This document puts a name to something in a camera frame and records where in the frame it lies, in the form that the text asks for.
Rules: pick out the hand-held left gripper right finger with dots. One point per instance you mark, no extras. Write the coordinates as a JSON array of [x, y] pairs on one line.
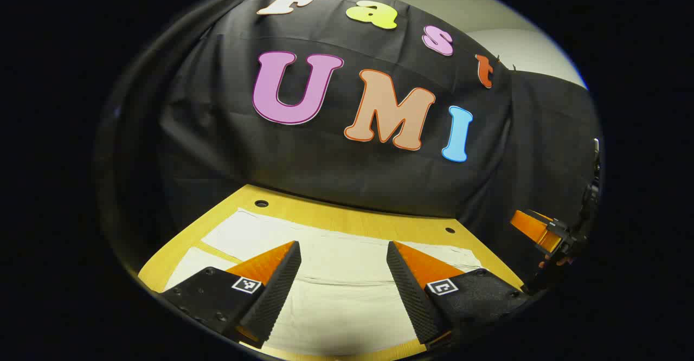
[[412, 296]]

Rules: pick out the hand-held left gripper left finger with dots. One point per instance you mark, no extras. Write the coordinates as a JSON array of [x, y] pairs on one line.
[[275, 291]]

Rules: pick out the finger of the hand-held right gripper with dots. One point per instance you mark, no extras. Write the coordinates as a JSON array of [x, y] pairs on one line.
[[534, 226]]

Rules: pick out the white jeans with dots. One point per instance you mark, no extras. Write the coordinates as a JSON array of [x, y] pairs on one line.
[[341, 296]]

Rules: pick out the black backdrop cloth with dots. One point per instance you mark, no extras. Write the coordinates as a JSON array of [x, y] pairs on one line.
[[325, 160]]

